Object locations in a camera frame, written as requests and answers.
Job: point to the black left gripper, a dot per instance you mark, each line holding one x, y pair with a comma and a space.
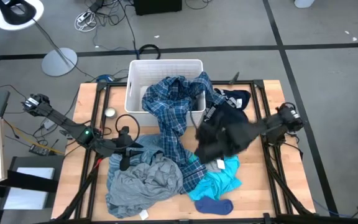
121, 144

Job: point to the grey t-shirt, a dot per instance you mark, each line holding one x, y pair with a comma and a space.
145, 186

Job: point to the blue plaid flannel shirt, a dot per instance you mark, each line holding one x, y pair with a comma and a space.
171, 109

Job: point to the teal shirt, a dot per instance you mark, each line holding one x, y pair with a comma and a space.
216, 182

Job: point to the purple-blue sock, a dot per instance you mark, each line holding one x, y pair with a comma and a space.
213, 206

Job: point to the black sports garment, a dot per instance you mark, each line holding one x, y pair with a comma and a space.
228, 130

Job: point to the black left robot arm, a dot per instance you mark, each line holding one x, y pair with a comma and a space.
61, 119

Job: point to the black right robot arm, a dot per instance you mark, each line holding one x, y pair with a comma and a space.
283, 123

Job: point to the small round tape roll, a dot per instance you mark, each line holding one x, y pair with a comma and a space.
110, 112

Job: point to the white plastic laundry basket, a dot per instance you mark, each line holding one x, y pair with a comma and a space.
163, 70

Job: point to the small black electronic device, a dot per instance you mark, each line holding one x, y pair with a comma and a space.
39, 150

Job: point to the black cart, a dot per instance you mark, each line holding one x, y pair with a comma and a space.
33, 182

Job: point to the white floor lamp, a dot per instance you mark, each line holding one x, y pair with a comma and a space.
57, 60

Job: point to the white power strip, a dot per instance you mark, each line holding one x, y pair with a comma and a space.
84, 18

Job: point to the black box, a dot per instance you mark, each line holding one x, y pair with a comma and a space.
157, 6

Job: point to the black metal table frame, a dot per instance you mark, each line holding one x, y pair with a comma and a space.
93, 174

